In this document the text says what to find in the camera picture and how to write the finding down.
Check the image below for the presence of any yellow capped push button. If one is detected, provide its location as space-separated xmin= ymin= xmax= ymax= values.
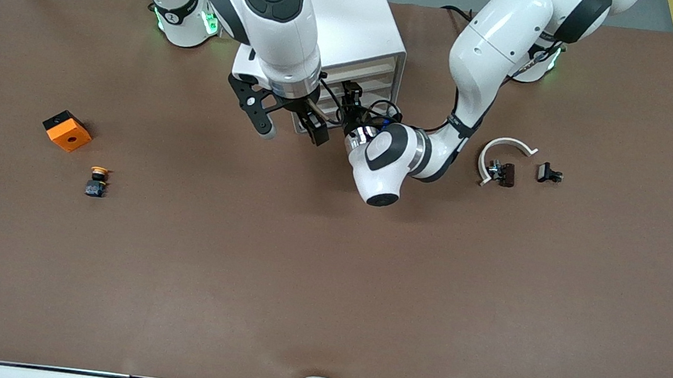
xmin=84 ymin=165 xmax=112 ymax=200

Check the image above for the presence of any white connector box green light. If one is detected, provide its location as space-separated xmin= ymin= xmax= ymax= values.
xmin=198 ymin=6 xmax=223 ymax=38

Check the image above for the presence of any small black clip component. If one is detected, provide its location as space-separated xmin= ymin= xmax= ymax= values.
xmin=535 ymin=161 xmax=566 ymax=186

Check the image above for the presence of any orange box with hole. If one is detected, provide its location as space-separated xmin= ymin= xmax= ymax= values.
xmin=40 ymin=108 xmax=95 ymax=155

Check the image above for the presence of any black base cable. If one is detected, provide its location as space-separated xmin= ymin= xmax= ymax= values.
xmin=439 ymin=3 xmax=479 ymax=27

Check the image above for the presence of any white curved plastic bracket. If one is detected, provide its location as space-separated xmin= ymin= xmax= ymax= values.
xmin=475 ymin=134 xmax=540 ymax=193

